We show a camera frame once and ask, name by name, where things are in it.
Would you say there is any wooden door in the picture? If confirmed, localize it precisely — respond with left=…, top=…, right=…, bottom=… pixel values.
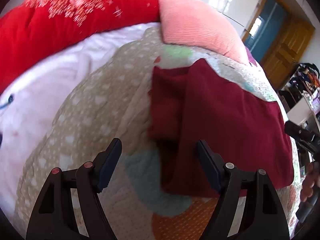
left=260, top=16, right=315, bottom=90

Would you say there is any right hand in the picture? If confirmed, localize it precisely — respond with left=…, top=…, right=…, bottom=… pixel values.
left=300, top=161, right=319, bottom=202

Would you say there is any purple pillow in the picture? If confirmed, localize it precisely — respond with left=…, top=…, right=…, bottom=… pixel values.
left=245, top=47, right=257, bottom=66

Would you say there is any pink ribbed pillow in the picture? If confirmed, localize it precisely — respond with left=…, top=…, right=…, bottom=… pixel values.
left=158, top=0, right=249, bottom=64

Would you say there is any dark red garment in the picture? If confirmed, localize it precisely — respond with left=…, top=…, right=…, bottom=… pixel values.
left=149, top=59, right=294, bottom=198

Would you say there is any red floral pillow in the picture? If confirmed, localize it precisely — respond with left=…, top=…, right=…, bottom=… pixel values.
left=1, top=0, right=159, bottom=90

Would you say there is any white fleece blanket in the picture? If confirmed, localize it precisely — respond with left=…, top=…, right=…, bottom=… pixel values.
left=1, top=23, right=160, bottom=213

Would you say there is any heart patterned quilt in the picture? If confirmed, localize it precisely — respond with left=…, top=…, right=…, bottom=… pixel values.
left=12, top=22, right=304, bottom=240

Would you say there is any teal door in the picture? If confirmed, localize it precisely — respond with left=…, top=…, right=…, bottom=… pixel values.
left=244, top=0, right=287, bottom=63

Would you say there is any cluttered shelf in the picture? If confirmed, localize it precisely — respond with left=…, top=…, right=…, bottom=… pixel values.
left=277, top=63, right=319, bottom=114

